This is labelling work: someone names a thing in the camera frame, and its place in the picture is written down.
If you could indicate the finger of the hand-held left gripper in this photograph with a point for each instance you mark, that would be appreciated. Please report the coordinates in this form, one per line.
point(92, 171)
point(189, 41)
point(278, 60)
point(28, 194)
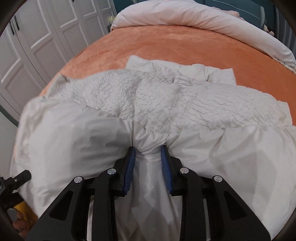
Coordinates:
point(16, 185)

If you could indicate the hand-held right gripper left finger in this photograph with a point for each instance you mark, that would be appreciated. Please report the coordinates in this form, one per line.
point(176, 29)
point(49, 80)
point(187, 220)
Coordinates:
point(130, 171)

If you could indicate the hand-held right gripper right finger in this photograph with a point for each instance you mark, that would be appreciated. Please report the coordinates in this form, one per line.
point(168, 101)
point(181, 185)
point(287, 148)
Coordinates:
point(166, 171)

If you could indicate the white quilted zip jacket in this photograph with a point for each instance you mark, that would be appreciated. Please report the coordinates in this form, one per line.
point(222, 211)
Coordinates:
point(161, 111)

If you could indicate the person's left hand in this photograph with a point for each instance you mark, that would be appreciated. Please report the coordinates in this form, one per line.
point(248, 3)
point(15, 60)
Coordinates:
point(20, 226)

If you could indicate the person's yellow sweater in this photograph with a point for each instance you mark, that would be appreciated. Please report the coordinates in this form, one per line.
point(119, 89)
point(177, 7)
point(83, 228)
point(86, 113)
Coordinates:
point(27, 210)

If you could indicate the white panel door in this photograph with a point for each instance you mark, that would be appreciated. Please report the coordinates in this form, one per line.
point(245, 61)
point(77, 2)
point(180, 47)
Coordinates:
point(7, 143)

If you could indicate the orange blanket-covered bed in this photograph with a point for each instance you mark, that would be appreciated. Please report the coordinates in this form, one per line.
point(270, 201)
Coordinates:
point(173, 46)

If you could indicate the dark nightstand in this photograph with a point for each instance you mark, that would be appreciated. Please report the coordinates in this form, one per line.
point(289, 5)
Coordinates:
point(109, 27)

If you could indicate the white panelled wardrobe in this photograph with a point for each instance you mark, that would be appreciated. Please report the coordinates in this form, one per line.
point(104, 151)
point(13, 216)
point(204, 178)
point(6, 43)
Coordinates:
point(46, 39)

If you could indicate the yellow tissue box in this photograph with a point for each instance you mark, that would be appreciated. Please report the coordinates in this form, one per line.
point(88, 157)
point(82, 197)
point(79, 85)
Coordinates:
point(110, 19)

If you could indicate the pale pink duvet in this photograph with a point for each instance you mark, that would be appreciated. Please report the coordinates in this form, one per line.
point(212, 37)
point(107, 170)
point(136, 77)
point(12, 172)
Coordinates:
point(208, 16)

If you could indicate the small plush toy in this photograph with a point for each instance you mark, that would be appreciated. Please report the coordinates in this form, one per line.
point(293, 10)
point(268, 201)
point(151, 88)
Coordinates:
point(269, 29)

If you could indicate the grey pleated curtain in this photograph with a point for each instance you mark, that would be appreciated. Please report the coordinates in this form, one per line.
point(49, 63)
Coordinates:
point(286, 34)

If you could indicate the blue upholstered headboard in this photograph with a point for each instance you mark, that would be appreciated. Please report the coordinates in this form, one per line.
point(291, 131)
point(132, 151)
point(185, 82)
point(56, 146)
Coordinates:
point(249, 9)

